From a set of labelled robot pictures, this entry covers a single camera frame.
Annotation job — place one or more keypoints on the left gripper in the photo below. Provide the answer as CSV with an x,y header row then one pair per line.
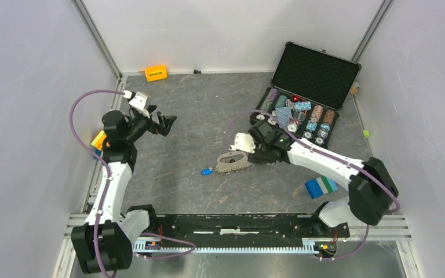
x,y
167,121

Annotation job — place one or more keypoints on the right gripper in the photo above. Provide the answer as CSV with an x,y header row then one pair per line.
x,y
257,157

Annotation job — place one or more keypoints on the blue key tag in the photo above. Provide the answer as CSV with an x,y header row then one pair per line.
x,y
207,171

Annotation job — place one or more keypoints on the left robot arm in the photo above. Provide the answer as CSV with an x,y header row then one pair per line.
x,y
104,243

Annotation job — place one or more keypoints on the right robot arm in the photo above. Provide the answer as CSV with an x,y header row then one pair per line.
x,y
371,191

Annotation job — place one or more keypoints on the orange toy block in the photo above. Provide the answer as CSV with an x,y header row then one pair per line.
x,y
156,73

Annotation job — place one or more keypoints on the blue green brick stack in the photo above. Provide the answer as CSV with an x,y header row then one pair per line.
x,y
320,186

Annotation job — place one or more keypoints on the yellow orange block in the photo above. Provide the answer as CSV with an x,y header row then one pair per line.
x,y
97,141

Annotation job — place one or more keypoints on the black poker chip case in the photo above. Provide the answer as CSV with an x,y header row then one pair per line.
x,y
306,91

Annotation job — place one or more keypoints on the tan cube by case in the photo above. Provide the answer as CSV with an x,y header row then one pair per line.
x,y
355,88

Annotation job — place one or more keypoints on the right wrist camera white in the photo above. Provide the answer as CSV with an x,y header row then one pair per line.
x,y
243,142

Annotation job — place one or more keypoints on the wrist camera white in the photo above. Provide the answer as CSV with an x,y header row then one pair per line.
x,y
243,142
139,101

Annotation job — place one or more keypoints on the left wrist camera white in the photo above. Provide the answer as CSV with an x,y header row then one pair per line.
x,y
139,101

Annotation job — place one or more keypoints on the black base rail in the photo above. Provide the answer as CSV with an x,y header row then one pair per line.
x,y
241,230

